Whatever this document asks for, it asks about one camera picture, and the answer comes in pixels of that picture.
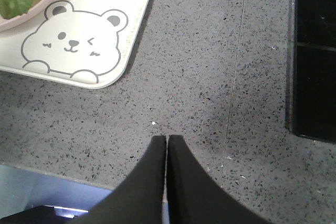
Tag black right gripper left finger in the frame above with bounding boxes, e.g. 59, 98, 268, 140
69, 136, 166, 223

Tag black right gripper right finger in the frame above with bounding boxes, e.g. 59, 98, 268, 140
166, 135, 268, 223

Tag cream bear print tray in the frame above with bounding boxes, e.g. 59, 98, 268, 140
1, 0, 149, 89

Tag pink round plate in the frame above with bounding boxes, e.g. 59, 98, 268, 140
1, 0, 53, 31

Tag grey lower cabinet front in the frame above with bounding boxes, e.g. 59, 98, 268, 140
1, 165, 112, 218

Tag black gas stove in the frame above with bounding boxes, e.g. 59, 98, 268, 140
286, 0, 335, 144

